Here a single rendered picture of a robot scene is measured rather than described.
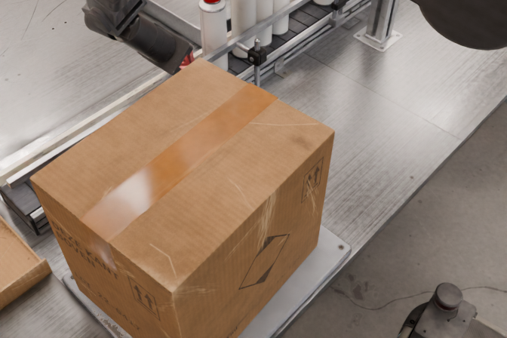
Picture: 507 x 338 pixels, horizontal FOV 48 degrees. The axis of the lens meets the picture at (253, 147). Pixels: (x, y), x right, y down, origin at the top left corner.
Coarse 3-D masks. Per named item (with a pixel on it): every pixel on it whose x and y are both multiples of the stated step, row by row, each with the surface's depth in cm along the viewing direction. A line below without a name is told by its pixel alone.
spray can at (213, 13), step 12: (204, 0) 105; (216, 0) 105; (204, 12) 106; (216, 12) 105; (204, 24) 108; (216, 24) 107; (204, 36) 110; (216, 36) 109; (204, 48) 112; (216, 48) 111; (216, 60) 113
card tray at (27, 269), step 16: (0, 224) 97; (0, 240) 95; (16, 240) 95; (0, 256) 93; (16, 256) 93; (32, 256) 93; (0, 272) 91; (16, 272) 91; (32, 272) 88; (48, 272) 91; (0, 288) 89; (16, 288) 87; (0, 304) 86
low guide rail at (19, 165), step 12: (228, 36) 120; (144, 84) 110; (156, 84) 111; (132, 96) 108; (108, 108) 105; (120, 108) 107; (84, 120) 103; (96, 120) 104; (72, 132) 101; (48, 144) 99; (60, 144) 100; (24, 156) 97; (36, 156) 98; (12, 168) 95; (0, 180) 94
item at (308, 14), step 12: (348, 0) 137; (300, 12) 133; (312, 12) 133; (324, 12) 133; (288, 24) 129; (300, 24) 130; (312, 24) 130; (276, 36) 126; (288, 36) 126; (276, 48) 124; (228, 60) 120; (240, 60) 120; (240, 72) 118; (12, 192) 96; (24, 192) 96; (24, 204) 94; (36, 204) 94
